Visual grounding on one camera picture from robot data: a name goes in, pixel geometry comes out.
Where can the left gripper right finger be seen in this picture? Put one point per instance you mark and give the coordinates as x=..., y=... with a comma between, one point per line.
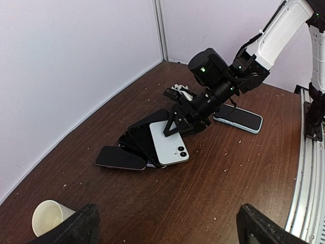
x=254, y=227

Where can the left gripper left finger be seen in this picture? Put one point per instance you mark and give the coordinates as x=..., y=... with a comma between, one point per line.
x=82, y=227

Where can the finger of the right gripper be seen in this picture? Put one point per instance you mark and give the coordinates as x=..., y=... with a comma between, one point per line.
x=176, y=122
x=187, y=129

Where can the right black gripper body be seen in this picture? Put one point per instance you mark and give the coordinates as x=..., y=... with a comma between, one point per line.
x=192, y=116

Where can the white phone dual camera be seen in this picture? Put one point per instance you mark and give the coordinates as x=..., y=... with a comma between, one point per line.
x=170, y=150

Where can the black phone case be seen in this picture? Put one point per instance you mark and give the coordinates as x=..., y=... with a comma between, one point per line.
x=139, y=139

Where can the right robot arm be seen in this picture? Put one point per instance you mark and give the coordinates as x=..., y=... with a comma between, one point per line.
x=251, y=66

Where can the purple-edged phone right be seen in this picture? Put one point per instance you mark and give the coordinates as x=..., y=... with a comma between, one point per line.
x=159, y=115

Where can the purple-edged phone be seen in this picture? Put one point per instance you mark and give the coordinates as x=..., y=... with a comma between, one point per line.
x=116, y=157
x=159, y=115

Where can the phone under black case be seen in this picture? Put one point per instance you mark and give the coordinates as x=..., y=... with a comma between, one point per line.
x=149, y=164

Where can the purple-edged phone left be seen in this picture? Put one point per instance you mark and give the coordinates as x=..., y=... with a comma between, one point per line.
x=116, y=157

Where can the cream ribbed mug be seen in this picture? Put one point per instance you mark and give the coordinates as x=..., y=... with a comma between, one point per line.
x=48, y=215

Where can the front aluminium rail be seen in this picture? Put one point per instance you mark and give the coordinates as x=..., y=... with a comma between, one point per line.
x=306, y=215

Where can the right aluminium post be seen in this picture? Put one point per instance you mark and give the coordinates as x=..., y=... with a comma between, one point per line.
x=161, y=30

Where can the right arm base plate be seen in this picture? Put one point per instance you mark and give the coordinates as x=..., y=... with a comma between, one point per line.
x=313, y=117

